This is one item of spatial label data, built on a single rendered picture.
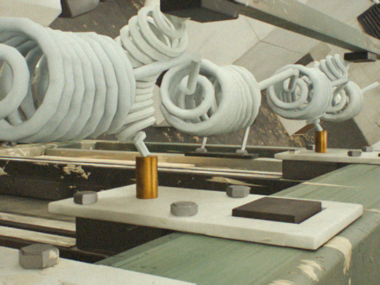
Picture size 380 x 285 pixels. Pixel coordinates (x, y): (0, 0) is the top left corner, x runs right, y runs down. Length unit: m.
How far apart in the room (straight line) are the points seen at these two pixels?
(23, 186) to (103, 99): 0.78
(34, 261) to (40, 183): 0.80
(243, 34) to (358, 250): 3.37
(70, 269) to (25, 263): 0.02
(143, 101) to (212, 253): 0.14
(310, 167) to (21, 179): 0.58
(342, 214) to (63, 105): 0.18
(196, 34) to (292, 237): 3.59
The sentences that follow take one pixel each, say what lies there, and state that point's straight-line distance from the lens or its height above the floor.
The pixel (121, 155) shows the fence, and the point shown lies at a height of 1.16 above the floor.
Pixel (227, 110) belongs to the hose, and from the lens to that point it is 0.43.
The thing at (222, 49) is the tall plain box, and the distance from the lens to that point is 3.71.
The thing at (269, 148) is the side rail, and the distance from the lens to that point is 1.54.
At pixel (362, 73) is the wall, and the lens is 9.43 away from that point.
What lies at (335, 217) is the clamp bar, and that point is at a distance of 0.32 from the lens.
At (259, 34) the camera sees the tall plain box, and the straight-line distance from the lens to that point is 3.60.
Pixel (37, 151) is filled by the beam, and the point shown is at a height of 0.90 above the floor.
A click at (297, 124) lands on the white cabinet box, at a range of 6.28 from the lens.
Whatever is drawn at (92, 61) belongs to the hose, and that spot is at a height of 1.88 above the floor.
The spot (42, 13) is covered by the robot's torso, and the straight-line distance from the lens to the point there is 1.46.
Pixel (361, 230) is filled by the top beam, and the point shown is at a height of 1.92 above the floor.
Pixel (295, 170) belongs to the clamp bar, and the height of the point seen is 1.77.
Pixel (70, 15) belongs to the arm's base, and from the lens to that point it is 1.54.
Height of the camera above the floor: 2.03
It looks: 28 degrees down
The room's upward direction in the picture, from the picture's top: 53 degrees clockwise
